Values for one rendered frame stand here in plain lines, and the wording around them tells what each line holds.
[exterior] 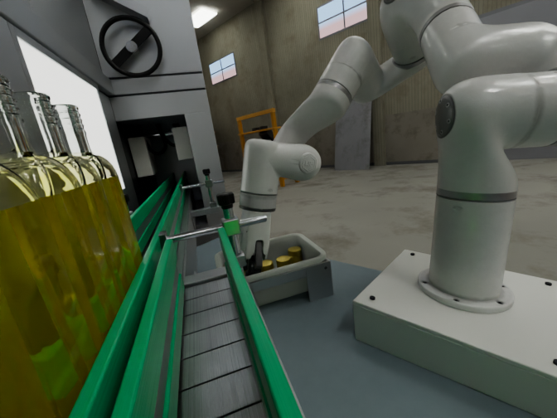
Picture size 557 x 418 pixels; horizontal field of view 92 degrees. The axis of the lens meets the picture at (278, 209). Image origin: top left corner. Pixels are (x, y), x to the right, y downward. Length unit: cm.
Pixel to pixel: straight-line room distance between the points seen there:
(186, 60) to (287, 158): 88
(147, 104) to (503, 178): 118
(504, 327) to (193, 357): 38
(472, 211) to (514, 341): 16
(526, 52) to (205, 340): 55
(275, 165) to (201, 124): 79
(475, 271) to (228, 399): 36
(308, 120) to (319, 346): 45
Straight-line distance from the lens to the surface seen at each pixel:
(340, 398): 43
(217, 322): 35
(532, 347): 46
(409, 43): 67
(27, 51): 70
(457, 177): 44
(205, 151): 127
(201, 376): 30
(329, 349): 48
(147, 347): 21
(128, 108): 130
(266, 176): 51
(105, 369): 21
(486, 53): 52
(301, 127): 64
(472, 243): 45
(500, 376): 44
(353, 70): 63
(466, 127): 42
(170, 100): 128
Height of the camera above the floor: 108
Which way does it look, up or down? 14 degrees down
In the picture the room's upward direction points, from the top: 8 degrees counter-clockwise
